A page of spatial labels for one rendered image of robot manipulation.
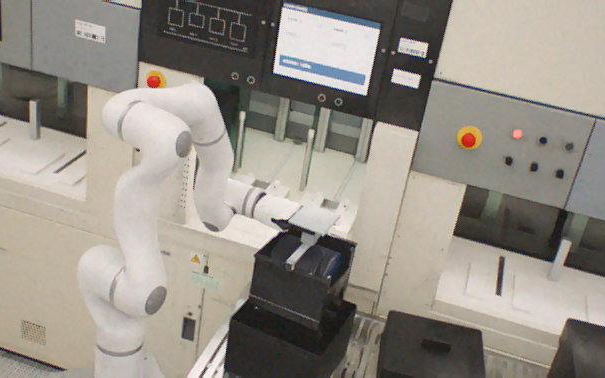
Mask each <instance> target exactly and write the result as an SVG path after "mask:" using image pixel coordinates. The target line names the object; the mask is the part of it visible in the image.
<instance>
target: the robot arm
mask: <svg viewBox="0 0 605 378"><path fill-rule="evenodd" d="M101 120H102V124H103V126H104V127H105V129H106V130H107V131H108V132H109V133H110V134H111V135H113V136H114V138H116V139H118V140H120V141H123V142H125V143H127V144H129V145H131V146H133V147H135V148H137V149H139V150H140V151H141V153H142V161H141V163H140V164H139V165H137V166H135V167H133V168H130V169H129V170H127V171H126V172H124V173H123V174H122V175H120V176H119V178H118V179H117V183H116V186H115V191H114V198H113V206H112V222H113V229H114V233H115V236H116V239H117V241H118V244H119V246H120V249H121V250H119V249H117V248H114V247H112V246H109V245H97V246H94V247H92V248H90V249H89V250H87V251H86V252H85V253H84V255H82V256H81V257H80V259H79V262H78V265H77V271H76V280H77V286H78V289H79V292H80V295H81V297H82V300H83V302H85V304H86V306H87V308H88V310H89V312H90V315H91V317H92V319H93V321H94V323H95V325H96V343H95V372H94V375H93V376H91V377H90V378H147V377H145V376H144V375H143V363H144V348H145V334H146V328H145V322H144V320H143V318H147V317H150V315H152V314H154V313H155V312H157V311H158V310H159V309H160V307H161V306H162V304H163V303H165V300H166V297H167V293H168V280H167V274H166V268H165V264H164V260H162V257H163V256H161V253H160V249H159V246H158V242H157V236H156V213H157V207H158V201H159V195H160V191H161V188H163V185H164V183H165V180H166V179H167V178H168V177H169V175H170V174H172V173H173V172H174V171H175V170H176V169H177V168H179V167H180V166H181V165H183V164H184V163H185V162H186V160H187V159H188V157H189V155H190V153H191V150H192V145H193V147H194V150H195V152H196V154H197V157H198V159H199V167H198V170H197V174H196V178H195V184H194V204H195V208H196V211H197V213H198V216H199V218H200V220H201V222H202V223H203V225H205V226H206V227H207V229H208V230H210V231H211V232H214V233H220V232H222V231H224V230H225V229H226V227H227V225H228V224H229V222H230V221H231V219H232V218H233V216H234V215H235V214H240V215H242V216H245V217H249V218H252V219H256V220H258V221H259V222H261V223H263V224H265V225H267V226H269V227H272V229H274V230H277V231H279V232H282V233H285V232H287V231H288V230H296V231H300V230H301V232H304V233H307V234H309V235H312V236H314V235H315V232H312V231H309V230H307V229H304V227H301V226H298V225H296V224H293V223H289V222H288V220H289V219H290V218H292V217H293V216H294V215H295V214H296V213H297V211H300V210H301V209H302V208H303V207H304V205H300V204H299V203H297V202H295V201H292V200H288V199H284V198H281V197H277V196H273V195H267V193H265V192H264V190H262V189H260V188H256V187H253V186H250V185H246V184H243V183H241V181H238V180H235V179H232V178H229V174H230V171H231V169H232V166H233V161H234V155H233V151H232V147H231V144H230V141H229V138H228V134H227V130H226V127H225V124H224V121H223V118H222V115H221V112H220V109H219V106H218V103H217V100H216V98H215V96H214V94H213V93H212V91H211V89H210V88H209V87H208V86H206V85H204V84H202V83H198V82H190V83H186V84H182V85H179V86H174V87H168V88H136V89H130V90H126V91H122V93H119V94H117V95H115V96H113V97H112V98H110V99H109V100H108V101H107V102H106V103H105V105H104V106H103V108H102V112H101Z"/></svg>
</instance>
